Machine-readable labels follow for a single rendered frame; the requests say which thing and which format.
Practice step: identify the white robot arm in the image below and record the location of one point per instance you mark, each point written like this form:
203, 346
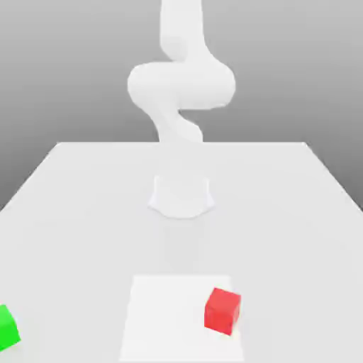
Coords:
181, 85

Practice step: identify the small green cube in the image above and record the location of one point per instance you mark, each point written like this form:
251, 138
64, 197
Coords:
6, 330

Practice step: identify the small red cube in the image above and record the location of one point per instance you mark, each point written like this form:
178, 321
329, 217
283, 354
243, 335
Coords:
221, 312

